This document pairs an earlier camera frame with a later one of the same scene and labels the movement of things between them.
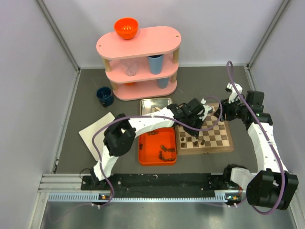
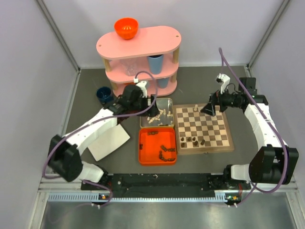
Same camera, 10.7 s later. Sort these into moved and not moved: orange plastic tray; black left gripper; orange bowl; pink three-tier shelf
Moved: black left gripper
Not moved: orange plastic tray; pink three-tier shelf; orange bowl
